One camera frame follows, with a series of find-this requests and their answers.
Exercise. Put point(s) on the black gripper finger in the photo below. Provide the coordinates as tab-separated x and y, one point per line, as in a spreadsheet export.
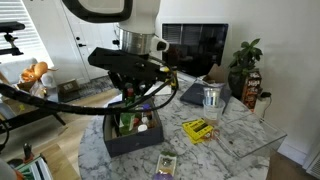
120	90
142	90

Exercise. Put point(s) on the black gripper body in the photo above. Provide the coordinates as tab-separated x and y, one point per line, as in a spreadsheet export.
130	66

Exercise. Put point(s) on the green bottle red cap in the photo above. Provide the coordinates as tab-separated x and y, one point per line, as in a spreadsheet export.
127	116

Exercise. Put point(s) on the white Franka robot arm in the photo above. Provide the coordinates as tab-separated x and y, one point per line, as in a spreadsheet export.
140	20

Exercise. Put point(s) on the white bottle blue cap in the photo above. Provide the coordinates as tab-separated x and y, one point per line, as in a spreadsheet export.
146	107

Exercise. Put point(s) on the small white bottle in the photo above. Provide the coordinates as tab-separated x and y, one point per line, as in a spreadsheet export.
145	119

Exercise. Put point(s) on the small cardboard box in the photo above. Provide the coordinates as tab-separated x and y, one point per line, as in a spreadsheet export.
68	88

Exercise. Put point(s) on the navy blue cardboard box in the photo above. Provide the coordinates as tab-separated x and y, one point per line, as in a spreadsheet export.
133	143

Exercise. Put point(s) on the open cardboard box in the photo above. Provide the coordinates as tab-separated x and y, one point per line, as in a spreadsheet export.
30	89

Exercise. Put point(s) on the orange Jenga box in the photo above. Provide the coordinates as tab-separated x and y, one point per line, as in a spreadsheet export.
251	90

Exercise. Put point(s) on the dark door mat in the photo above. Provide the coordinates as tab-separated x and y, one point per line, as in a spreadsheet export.
98	86

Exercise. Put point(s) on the white jar white lid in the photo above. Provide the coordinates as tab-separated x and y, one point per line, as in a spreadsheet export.
142	128

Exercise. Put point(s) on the white door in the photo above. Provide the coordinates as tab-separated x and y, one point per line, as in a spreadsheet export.
90	40

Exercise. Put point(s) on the black flat screen television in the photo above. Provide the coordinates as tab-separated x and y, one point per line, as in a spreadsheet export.
195	50

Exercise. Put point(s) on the yellow packet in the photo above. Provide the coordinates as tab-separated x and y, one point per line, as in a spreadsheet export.
197	130

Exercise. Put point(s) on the silver drink can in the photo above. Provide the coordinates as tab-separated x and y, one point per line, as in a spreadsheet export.
212	96

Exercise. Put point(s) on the brown paper bag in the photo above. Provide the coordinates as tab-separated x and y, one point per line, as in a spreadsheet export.
215	75

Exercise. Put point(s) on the clear plastic cup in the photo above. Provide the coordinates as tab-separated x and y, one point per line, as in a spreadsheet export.
213	113

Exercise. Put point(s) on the snack packet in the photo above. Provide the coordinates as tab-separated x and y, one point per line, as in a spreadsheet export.
166	163

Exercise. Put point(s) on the orange plush toy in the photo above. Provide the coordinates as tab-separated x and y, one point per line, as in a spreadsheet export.
35	71

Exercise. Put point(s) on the purple round object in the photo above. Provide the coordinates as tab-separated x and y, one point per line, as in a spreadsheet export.
163	176

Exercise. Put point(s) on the black plant pot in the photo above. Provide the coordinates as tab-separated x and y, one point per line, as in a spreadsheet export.
236	85

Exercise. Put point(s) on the black low table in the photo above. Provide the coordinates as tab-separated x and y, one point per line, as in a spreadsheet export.
30	116

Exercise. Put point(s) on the light grey sofa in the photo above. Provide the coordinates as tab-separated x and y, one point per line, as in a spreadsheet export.
13	68

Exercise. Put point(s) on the green houseplant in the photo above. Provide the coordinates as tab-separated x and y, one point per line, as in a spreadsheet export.
246	55

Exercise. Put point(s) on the clear plastic container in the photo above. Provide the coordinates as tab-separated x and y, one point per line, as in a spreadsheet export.
250	136

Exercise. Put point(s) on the stack of books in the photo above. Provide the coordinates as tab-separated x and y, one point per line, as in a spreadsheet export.
33	170

